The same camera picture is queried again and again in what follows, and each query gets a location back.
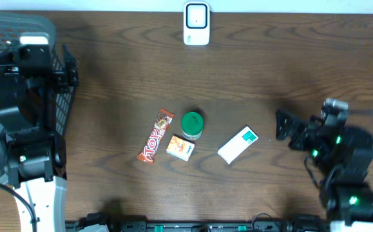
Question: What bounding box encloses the white green box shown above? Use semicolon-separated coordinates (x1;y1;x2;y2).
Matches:
217;126;258;164

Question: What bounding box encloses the green lid jar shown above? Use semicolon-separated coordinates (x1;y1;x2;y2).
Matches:
181;111;204;140

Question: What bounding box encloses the orange chocolate bar wrapper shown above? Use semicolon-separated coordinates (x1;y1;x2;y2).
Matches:
137;108;175;164

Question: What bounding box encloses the orange snack box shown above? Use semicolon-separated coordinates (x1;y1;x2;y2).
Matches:
166;135;195;161

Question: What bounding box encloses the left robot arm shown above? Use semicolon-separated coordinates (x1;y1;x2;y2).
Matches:
0;44;79;231

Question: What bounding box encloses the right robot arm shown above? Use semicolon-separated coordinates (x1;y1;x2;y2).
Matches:
276;106;373;231

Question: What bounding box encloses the white barcode scanner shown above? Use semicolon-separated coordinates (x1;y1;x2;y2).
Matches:
183;1;211;46

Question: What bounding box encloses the grey plastic basket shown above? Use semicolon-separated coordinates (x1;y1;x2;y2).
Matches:
0;12;79;186

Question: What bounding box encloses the black right cable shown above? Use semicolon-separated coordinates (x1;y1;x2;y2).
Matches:
347;108;373;123

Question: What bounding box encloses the black cable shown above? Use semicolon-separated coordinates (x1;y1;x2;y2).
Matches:
0;175;39;232
347;108;373;123

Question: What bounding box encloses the black left cable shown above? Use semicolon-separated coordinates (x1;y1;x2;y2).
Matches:
0;175;39;232

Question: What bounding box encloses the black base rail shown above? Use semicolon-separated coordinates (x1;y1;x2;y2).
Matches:
65;212;332;232

